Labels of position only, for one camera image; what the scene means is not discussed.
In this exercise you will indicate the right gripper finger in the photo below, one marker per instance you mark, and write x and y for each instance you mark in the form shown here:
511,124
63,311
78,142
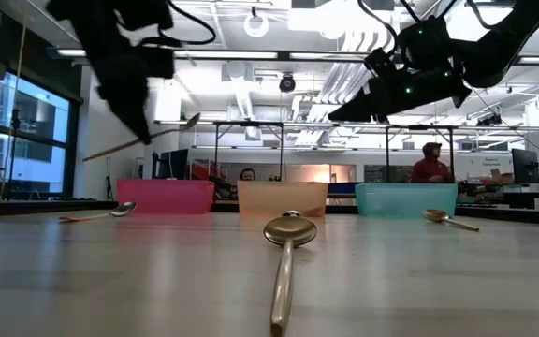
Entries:
368,110

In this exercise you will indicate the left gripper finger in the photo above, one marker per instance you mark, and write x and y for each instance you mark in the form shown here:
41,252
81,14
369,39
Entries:
134,117

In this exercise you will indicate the gold spoon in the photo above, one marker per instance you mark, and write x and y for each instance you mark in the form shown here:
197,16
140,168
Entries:
435,215
192,121
290,230

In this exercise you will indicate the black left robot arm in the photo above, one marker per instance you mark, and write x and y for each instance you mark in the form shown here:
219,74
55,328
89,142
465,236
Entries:
101,11

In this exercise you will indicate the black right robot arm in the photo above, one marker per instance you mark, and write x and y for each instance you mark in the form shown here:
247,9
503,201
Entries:
508,42

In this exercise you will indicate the black computer monitor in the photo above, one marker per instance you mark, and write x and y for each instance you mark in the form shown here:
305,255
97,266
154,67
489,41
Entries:
524,166
173,164

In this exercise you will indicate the person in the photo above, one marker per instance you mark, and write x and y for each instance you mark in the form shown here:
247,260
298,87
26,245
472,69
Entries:
247,175
431,168

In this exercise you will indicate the pink plastic bin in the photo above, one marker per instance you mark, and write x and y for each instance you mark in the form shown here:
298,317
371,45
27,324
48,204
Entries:
164,196

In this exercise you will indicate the teal plastic bin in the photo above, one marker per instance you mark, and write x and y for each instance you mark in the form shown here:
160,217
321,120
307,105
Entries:
405,200

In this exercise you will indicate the large window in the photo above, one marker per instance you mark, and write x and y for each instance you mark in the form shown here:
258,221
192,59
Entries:
31,107

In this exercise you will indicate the black tripod stand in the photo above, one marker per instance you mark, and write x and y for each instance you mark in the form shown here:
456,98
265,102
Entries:
14,150

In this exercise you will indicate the orange plastic bin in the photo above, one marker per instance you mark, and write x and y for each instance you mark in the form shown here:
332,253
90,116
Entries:
260,199

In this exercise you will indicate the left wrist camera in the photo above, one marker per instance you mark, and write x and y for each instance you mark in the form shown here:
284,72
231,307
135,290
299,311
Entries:
157,62

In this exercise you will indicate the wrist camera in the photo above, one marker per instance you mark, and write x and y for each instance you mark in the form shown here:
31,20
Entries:
157,62
381,62

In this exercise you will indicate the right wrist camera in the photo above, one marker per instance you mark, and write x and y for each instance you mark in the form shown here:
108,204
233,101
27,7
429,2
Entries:
381,62

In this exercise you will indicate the black metal frame stand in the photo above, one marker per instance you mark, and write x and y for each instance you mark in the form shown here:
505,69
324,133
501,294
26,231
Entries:
216,150
451,150

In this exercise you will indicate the black hanging camera rig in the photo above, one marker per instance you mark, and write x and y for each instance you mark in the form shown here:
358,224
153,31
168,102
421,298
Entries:
489,121

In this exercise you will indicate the black overhead camera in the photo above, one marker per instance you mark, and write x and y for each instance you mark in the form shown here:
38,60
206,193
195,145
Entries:
287,83

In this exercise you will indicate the black aluminium table frame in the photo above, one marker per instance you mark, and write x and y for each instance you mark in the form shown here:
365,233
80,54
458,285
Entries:
284,55

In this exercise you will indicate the white wall sign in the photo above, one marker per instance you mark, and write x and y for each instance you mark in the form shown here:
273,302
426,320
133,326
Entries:
490,161

